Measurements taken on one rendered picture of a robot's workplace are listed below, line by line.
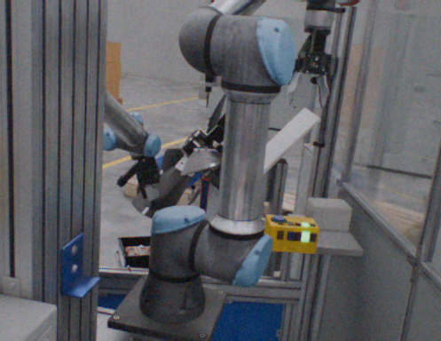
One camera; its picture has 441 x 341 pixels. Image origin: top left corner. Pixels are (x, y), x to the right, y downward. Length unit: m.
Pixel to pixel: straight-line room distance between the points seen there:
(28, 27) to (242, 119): 0.42
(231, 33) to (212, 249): 0.43
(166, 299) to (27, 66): 0.60
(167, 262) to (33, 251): 0.37
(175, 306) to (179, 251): 0.13
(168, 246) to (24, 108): 0.47
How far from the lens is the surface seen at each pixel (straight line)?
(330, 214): 2.24
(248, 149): 0.97
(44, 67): 0.78
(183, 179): 1.99
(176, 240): 1.08
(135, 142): 1.67
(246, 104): 0.95
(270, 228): 1.65
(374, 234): 2.15
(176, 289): 1.13
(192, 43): 0.97
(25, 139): 0.77
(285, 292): 1.78
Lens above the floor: 1.66
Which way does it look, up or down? 15 degrees down
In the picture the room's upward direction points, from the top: 5 degrees clockwise
